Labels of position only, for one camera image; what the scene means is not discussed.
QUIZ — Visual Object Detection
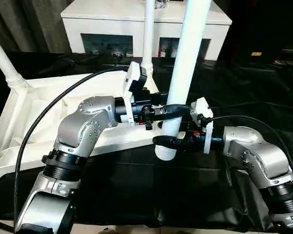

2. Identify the white plastic table leg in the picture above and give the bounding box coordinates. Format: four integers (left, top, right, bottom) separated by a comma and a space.
0, 30, 25, 87
142, 0, 159, 93
155, 0, 213, 161

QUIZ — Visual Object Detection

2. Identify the white plastic table top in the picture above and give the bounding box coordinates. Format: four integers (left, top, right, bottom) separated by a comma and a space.
0, 70, 179, 185

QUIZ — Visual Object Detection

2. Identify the black mat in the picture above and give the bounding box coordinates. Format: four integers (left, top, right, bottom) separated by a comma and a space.
0, 51, 293, 232

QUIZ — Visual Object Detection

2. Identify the white cabinet with glass doors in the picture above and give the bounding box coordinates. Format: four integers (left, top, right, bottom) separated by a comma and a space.
60, 0, 232, 60

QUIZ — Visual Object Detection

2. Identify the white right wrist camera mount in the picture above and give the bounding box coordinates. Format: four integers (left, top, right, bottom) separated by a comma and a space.
189, 97, 214, 155

